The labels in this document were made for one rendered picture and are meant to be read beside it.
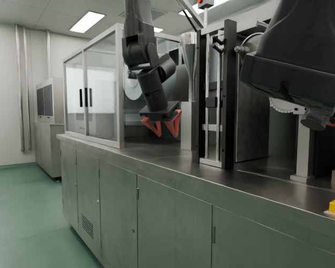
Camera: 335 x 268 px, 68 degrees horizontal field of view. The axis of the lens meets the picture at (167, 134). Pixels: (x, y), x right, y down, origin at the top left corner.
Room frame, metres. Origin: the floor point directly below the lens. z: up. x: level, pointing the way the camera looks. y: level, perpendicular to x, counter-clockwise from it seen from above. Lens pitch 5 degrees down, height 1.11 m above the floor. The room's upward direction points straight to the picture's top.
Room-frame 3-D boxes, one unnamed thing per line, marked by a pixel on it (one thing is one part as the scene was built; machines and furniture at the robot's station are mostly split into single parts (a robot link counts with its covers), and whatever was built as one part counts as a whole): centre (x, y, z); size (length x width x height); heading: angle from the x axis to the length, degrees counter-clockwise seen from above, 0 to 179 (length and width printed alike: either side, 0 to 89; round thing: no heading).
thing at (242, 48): (0.92, -0.27, 1.33); 0.06 x 0.03 x 0.03; 126
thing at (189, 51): (1.41, -0.14, 1.18); 0.14 x 0.14 x 0.57
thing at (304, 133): (0.77, -0.43, 1.05); 0.06 x 0.05 x 0.31; 126
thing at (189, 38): (1.41, -0.14, 1.50); 0.14 x 0.14 x 0.06
